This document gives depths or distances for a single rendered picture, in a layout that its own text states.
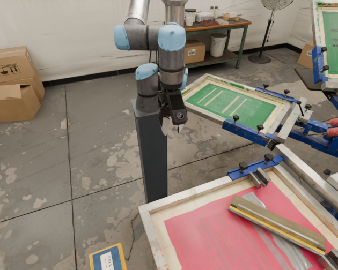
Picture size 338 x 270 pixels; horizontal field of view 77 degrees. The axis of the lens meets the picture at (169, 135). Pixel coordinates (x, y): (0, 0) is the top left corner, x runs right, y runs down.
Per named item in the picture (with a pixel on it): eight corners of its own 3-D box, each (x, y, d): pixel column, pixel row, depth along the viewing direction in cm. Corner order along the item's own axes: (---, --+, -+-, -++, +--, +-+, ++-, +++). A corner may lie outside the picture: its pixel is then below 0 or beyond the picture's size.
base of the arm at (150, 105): (133, 100, 126) (132, 85, 119) (158, 96, 129) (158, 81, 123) (138, 114, 115) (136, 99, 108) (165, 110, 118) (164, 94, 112)
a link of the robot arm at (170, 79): (187, 70, 62) (160, 74, 61) (186, 85, 65) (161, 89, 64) (179, 61, 68) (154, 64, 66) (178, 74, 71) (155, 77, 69)
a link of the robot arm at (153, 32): (150, 20, 70) (146, 29, 62) (184, 20, 70) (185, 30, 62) (151, 44, 75) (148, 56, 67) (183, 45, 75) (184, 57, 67)
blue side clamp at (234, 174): (230, 186, 111) (233, 178, 106) (225, 179, 114) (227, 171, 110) (276, 170, 119) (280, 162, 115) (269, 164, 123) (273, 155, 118)
